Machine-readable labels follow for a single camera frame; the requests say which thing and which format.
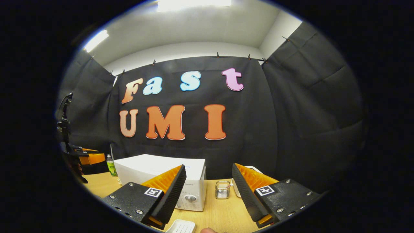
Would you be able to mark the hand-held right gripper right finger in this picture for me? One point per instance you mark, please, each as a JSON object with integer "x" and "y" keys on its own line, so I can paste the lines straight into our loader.
{"x": 247, "y": 194}

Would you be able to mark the wide ceiling light panel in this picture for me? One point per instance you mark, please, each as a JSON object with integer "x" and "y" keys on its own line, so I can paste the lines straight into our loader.
{"x": 194, "y": 5}

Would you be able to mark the black backdrop cloth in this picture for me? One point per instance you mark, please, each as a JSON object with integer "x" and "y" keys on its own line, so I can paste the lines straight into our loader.
{"x": 291, "y": 113}

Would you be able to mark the row of black cloth clips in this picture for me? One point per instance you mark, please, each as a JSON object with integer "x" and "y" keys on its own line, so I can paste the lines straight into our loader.
{"x": 217, "y": 55}

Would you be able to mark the narrow ceiling light strip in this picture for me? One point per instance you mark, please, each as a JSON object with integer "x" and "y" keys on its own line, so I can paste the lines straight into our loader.
{"x": 96, "y": 40}

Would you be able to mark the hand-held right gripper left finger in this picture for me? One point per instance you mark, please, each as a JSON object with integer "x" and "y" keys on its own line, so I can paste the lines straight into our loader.
{"x": 173, "y": 197}

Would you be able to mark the white toaster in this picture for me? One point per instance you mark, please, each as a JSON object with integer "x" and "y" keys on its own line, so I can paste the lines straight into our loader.
{"x": 236, "y": 189}

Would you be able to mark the clear glass toothpick holder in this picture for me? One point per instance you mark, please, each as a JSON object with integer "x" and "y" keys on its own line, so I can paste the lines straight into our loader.
{"x": 222, "y": 191}

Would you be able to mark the green label drink bottle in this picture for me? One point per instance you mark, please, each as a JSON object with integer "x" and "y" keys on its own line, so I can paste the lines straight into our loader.
{"x": 112, "y": 168}

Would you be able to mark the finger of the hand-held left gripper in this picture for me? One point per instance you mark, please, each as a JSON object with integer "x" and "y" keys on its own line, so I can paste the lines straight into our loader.
{"x": 85, "y": 149}
{"x": 95, "y": 158}

